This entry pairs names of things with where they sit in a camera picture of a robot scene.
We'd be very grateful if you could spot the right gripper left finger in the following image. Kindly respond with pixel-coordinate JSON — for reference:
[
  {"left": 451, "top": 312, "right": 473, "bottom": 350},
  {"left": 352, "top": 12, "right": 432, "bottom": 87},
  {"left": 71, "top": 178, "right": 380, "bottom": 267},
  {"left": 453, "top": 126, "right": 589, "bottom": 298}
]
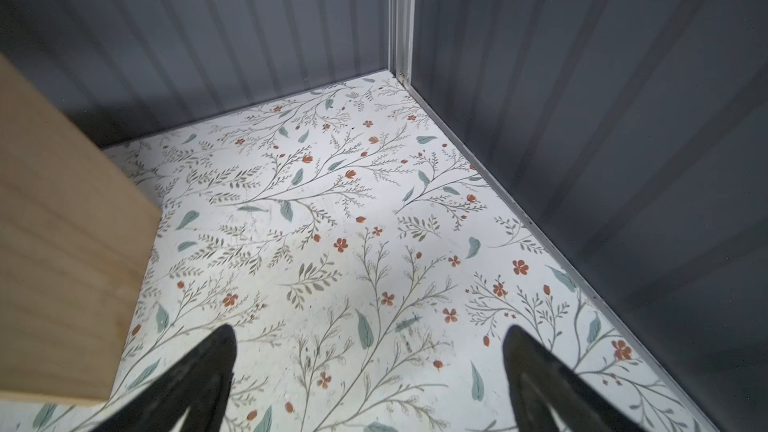
[{"left": 96, "top": 324, "right": 237, "bottom": 431}]

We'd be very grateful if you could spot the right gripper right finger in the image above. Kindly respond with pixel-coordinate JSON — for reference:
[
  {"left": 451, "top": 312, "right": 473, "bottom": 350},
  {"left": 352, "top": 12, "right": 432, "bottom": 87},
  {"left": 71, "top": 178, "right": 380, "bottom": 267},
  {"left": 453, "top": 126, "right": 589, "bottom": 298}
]
[{"left": 503, "top": 325, "right": 641, "bottom": 432}]

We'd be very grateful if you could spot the wooden two-tier shelf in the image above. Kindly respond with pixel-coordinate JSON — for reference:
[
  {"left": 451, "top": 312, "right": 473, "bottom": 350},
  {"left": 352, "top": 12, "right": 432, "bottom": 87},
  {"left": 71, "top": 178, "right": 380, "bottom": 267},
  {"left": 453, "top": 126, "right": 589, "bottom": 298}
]
[{"left": 1, "top": 60, "right": 161, "bottom": 405}]

